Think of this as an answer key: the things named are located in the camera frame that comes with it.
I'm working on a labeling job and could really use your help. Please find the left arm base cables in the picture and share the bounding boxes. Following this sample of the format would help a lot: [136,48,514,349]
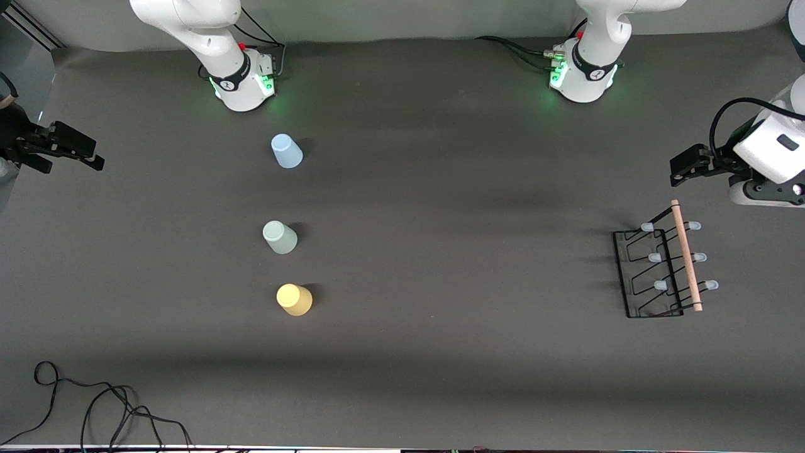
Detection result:
[475,35,567,71]

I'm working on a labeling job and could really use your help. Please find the yellow plastic cup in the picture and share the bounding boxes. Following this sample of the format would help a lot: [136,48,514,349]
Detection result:
[276,284,313,316]

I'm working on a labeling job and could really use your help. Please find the loose black cable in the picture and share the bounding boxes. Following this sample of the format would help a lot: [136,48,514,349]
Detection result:
[0,361,192,450]

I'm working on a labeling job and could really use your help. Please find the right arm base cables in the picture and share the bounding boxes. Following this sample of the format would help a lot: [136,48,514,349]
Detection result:
[233,6,287,79]

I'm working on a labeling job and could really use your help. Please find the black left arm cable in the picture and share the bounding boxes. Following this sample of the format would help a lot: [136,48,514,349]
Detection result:
[709,97,805,161]

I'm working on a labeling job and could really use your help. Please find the light blue plastic cup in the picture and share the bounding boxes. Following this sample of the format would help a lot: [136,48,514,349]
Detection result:
[270,133,304,169]

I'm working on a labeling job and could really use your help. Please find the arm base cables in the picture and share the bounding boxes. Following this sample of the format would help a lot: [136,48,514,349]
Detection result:
[475,35,567,71]
[233,6,287,79]

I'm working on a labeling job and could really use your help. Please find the black wire cup holder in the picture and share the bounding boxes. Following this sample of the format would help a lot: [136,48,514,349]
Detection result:
[613,199,719,319]

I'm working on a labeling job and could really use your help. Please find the pale green plastic cup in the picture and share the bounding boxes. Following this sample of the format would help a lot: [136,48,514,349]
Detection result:
[262,220,298,255]

